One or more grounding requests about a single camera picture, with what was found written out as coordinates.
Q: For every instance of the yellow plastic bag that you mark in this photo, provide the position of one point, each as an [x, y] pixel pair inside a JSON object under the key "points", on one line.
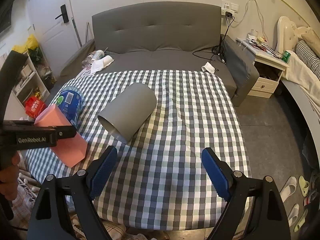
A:
{"points": [[31, 43]]}

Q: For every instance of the white slipper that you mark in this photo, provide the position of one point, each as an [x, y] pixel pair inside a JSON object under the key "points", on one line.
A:
{"points": [[289, 188]]}

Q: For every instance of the white drink cup with straw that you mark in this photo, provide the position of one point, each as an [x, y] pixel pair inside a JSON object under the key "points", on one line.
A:
{"points": [[99, 54]]}

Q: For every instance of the white open shelf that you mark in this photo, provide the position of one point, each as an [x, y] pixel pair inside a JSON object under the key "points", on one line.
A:
{"points": [[29, 83]]}

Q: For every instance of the wall power socket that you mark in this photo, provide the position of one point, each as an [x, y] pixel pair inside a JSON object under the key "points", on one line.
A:
{"points": [[227, 6]]}

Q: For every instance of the black door handle lock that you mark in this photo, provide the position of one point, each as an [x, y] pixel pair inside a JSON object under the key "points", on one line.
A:
{"points": [[64, 14]]}

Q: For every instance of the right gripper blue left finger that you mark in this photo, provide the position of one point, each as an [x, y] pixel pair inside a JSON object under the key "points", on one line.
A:
{"points": [[99, 171]]}

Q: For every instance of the person's left hand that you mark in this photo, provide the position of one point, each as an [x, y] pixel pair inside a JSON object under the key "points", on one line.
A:
{"points": [[8, 177]]}

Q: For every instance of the grey sofa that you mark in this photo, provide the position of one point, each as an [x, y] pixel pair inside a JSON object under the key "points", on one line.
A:
{"points": [[168, 36]]}

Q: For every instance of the red bag on floor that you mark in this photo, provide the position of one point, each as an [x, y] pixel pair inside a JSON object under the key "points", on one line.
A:
{"points": [[34, 107]]}

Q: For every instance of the white bedside table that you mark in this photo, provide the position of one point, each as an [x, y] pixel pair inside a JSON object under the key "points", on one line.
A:
{"points": [[270, 69]]}

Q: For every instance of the green soda can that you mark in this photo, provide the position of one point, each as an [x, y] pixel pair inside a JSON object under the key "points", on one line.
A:
{"points": [[285, 56]]}

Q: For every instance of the beige pillow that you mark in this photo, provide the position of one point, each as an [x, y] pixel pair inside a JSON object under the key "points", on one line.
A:
{"points": [[312, 41]]}

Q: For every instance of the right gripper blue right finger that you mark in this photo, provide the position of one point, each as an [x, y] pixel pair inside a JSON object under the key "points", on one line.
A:
{"points": [[219, 173]]}

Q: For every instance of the pink hexagonal cup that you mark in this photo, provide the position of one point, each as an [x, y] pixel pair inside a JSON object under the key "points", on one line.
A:
{"points": [[71, 146]]}

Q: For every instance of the checkered tablecloth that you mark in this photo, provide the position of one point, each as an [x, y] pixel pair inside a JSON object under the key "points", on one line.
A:
{"points": [[159, 182]]}

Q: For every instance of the green handled broom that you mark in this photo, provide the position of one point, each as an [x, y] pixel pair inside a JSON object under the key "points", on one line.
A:
{"points": [[76, 32]]}

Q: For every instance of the yellow green slipper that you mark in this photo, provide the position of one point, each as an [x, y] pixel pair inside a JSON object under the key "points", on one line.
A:
{"points": [[304, 186]]}

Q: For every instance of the bed with white headboard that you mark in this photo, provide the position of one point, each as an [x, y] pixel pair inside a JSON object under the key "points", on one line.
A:
{"points": [[288, 35]]}

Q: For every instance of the white paper cup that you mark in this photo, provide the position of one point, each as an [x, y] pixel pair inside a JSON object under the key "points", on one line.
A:
{"points": [[106, 61]]}

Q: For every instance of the white hexagonal board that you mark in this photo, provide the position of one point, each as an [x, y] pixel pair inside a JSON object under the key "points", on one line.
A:
{"points": [[87, 65]]}

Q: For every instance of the white door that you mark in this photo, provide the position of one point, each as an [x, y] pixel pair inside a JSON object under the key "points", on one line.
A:
{"points": [[57, 40]]}

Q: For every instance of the white blanket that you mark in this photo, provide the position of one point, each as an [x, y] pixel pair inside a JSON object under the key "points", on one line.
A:
{"points": [[297, 72]]}

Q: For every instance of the grey cylindrical cup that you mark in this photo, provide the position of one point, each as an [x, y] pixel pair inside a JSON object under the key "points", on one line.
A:
{"points": [[127, 112]]}

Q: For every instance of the striped pillow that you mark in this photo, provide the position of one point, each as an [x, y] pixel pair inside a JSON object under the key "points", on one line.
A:
{"points": [[309, 57]]}

